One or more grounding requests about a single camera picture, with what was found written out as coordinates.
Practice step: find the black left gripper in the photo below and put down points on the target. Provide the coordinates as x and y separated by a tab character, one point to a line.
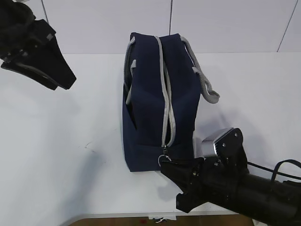
47	64

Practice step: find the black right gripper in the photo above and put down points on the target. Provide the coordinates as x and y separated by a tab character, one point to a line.
220	175

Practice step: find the navy blue lunch bag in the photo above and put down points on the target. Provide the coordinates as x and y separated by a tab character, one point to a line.
163	83

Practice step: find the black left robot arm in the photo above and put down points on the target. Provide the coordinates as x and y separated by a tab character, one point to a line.
17	11

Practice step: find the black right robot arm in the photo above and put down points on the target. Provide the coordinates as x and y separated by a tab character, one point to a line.
269	201

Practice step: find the white tape under table edge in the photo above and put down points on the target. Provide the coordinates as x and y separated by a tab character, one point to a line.
159	219

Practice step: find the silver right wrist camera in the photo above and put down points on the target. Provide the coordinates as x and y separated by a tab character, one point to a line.
207	146

